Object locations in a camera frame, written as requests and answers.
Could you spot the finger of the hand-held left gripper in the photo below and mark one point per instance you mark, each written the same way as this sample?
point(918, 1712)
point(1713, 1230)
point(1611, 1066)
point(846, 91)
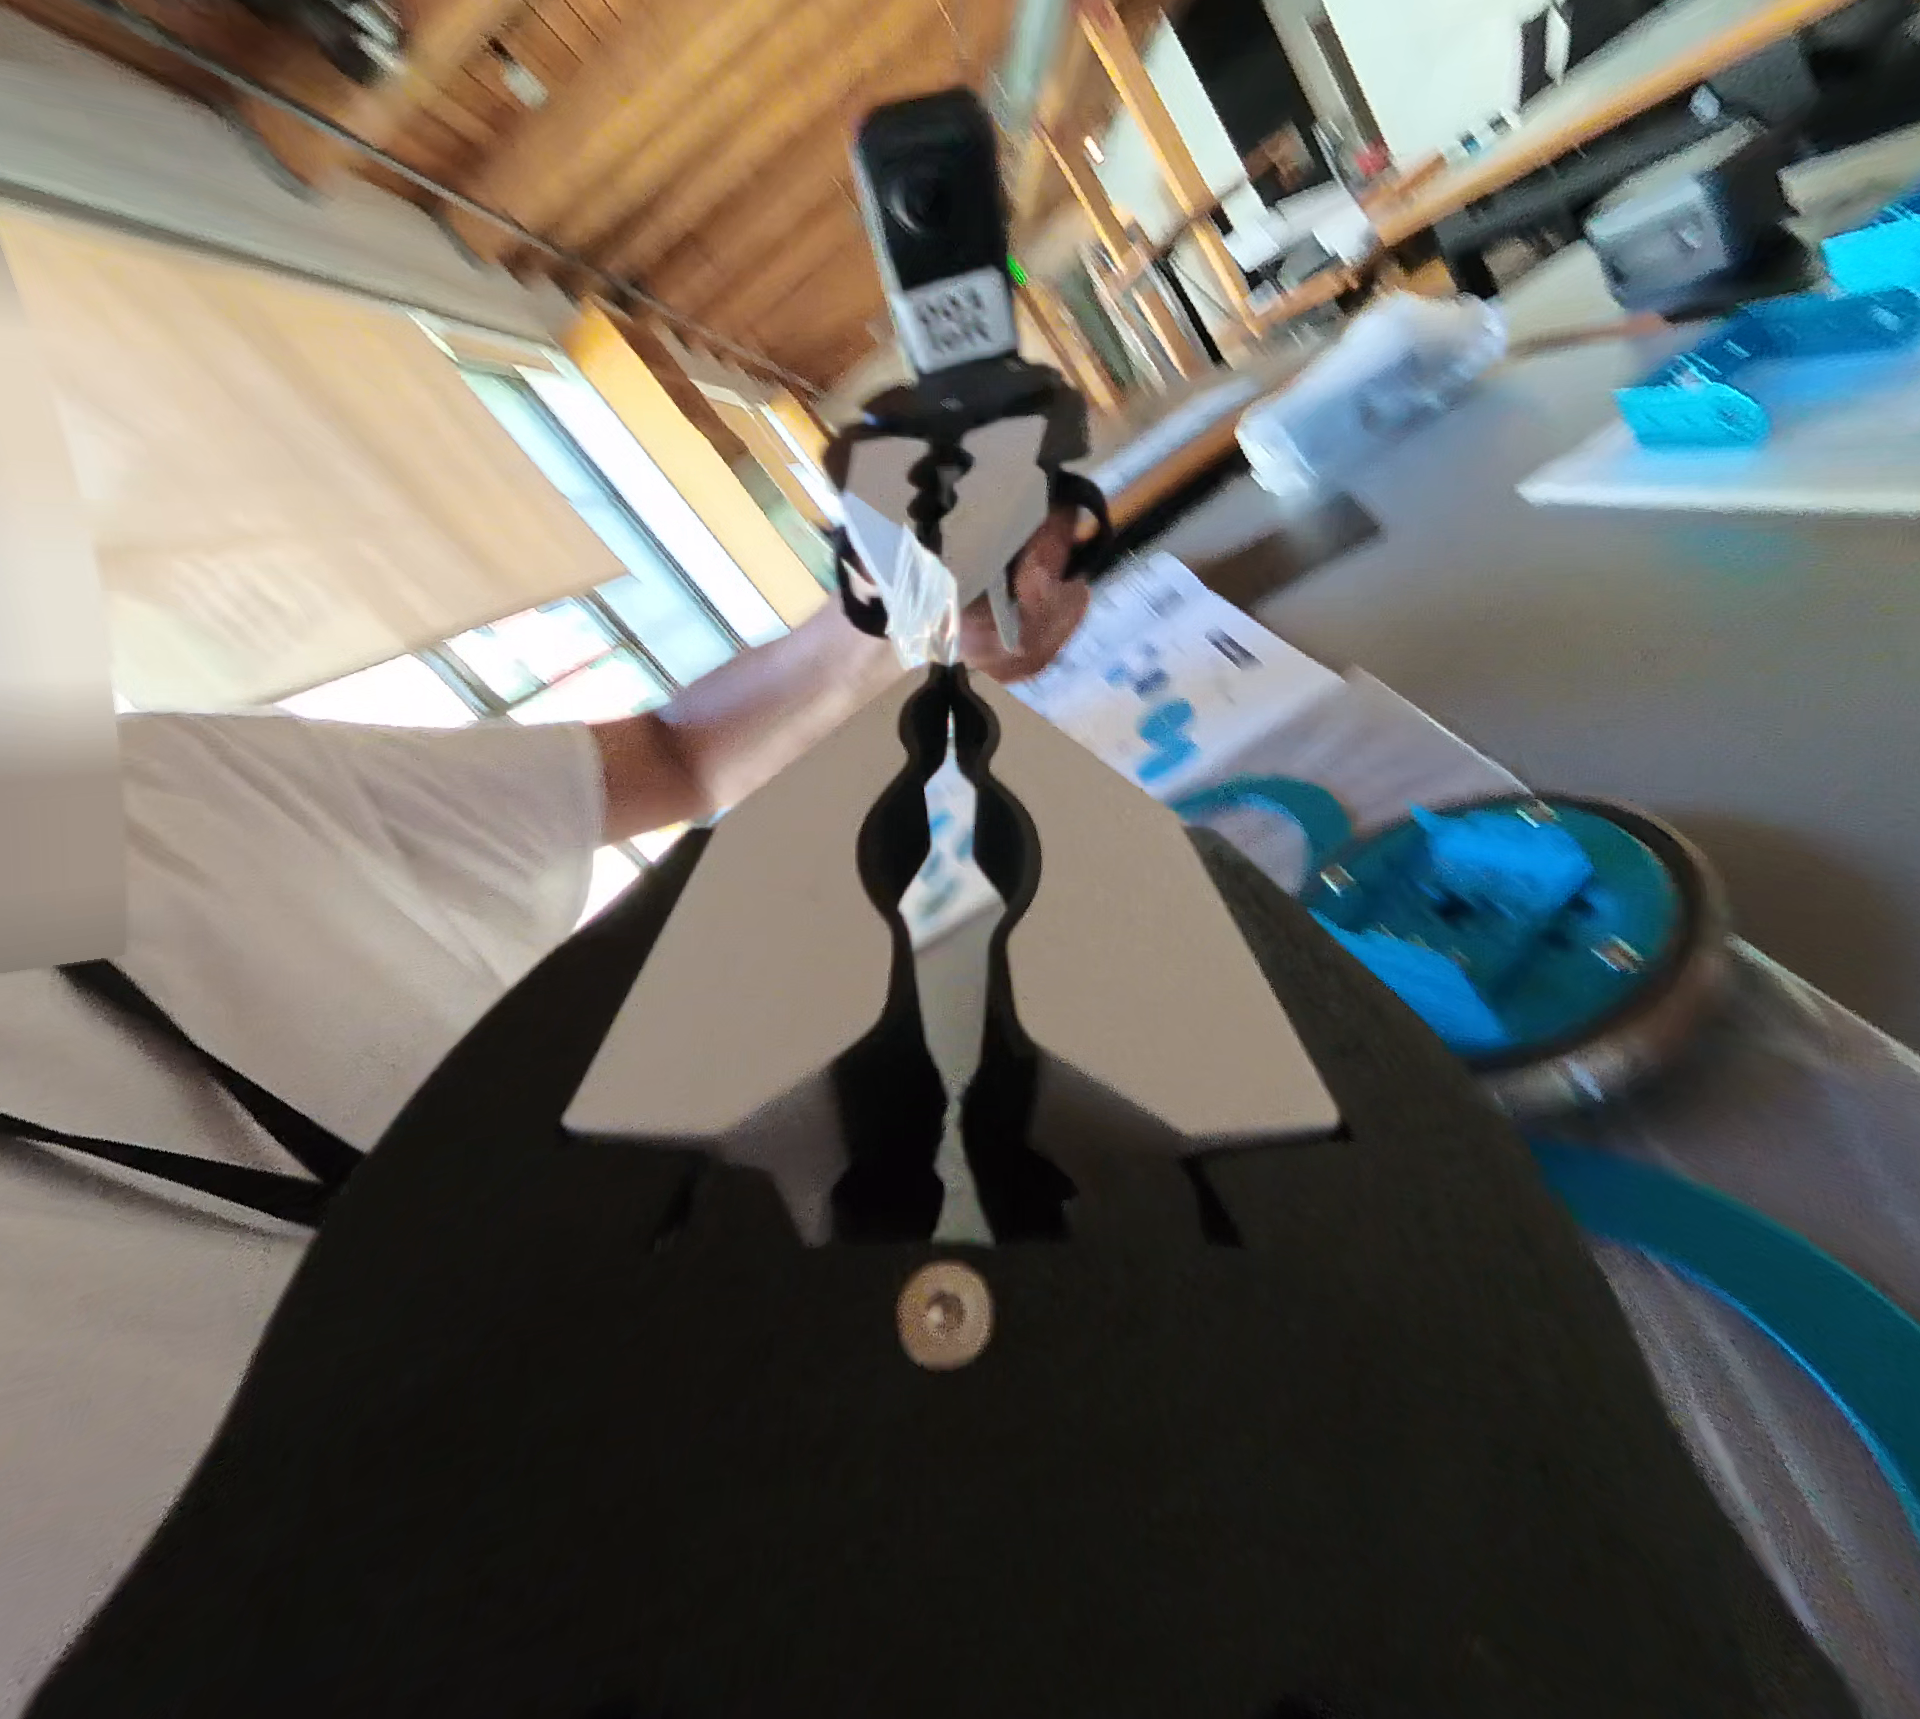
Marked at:
point(884, 505)
point(999, 489)

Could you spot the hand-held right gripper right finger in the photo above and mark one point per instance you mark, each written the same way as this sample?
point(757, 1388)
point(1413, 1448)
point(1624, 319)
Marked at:
point(1154, 970)

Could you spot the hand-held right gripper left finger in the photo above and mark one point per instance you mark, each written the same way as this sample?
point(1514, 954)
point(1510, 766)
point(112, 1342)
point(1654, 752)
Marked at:
point(751, 970)

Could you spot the small labelled clear bag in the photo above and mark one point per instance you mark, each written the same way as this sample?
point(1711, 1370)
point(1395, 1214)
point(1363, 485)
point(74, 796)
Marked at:
point(923, 616)

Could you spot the round bearing with blue bracket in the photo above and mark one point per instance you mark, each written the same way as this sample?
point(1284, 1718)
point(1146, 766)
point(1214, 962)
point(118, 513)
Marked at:
point(1500, 910)

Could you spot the large clear plastic bag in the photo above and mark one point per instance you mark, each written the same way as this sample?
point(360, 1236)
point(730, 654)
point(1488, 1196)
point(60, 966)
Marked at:
point(1801, 1074)

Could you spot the person's left forearm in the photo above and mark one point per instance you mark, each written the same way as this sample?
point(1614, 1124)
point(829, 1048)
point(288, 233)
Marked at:
point(751, 730)

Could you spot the grey desk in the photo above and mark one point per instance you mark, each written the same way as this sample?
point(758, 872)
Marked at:
point(1575, 670)

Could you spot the person's left hand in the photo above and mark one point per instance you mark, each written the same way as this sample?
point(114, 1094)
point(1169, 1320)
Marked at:
point(1028, 632)

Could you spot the assembly manual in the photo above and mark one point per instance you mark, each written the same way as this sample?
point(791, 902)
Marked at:
point(1185, 640)

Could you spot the large window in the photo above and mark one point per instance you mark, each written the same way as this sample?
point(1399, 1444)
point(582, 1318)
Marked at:
point(630, 505)

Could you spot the black flat pad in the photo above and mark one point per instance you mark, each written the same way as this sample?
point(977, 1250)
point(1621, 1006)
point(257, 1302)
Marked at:
point(1290, 550)

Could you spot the plastic-wrapped grey device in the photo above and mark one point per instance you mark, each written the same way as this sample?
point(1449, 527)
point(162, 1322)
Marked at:
point(1364, 393)

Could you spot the black digital device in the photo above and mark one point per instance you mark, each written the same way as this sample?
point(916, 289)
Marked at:
point(1695, 227)

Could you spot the white foam sheet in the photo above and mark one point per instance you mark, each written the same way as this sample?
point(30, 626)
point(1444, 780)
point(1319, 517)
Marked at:
point(1801, 459)

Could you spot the blue round-end U bracket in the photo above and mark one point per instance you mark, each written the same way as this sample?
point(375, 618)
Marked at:
point(1801, 339)
point(1688, 415)

